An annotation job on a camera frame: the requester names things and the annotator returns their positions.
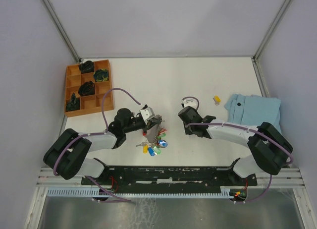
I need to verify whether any bunch of coloured key tags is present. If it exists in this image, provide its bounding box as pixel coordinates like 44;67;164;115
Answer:
136;126;168;156

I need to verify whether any yellow key tag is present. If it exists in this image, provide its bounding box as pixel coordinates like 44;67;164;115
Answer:
213;96;221;106

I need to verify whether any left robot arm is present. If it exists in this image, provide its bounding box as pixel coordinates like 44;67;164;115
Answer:
43;106;162;184

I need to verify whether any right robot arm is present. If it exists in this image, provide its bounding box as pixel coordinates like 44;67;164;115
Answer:
178;106;293;185

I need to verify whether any light blue folded cloth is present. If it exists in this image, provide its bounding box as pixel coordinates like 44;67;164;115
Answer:
224;94;281;132

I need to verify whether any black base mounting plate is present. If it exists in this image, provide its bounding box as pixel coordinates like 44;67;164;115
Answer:
94;166;257;194

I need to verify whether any green black rolled sock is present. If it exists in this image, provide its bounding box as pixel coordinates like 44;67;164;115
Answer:
93;69;109;82

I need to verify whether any orange wooden compartment tray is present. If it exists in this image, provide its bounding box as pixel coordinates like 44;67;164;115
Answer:
64;59;114;117

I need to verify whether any black red rolled sock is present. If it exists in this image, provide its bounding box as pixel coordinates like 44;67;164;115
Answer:
78;81;95;97

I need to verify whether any dark green rolled sock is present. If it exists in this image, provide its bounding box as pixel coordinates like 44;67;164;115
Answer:
65;93;80;112

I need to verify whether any black rolled sock top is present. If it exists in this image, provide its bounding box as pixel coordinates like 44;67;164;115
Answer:
78;60;95;74

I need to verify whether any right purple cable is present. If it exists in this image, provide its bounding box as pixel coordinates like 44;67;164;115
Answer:
182;97;294;204

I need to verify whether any purple cable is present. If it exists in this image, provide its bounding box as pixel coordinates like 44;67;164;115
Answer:
182;97;294;204
52;88;147;204

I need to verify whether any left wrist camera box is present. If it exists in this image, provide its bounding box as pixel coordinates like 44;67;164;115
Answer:
139;105;155;121

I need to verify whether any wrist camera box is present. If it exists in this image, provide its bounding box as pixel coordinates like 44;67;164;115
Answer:
139;105;155;121
181;98;199;110

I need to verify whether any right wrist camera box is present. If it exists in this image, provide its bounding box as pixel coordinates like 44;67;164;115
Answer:
181;98;199;110

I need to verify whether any white cable duct rail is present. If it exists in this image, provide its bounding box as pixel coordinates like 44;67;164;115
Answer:
47;186;238;199

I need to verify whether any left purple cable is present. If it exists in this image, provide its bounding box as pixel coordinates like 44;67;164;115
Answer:
52;88;147;204

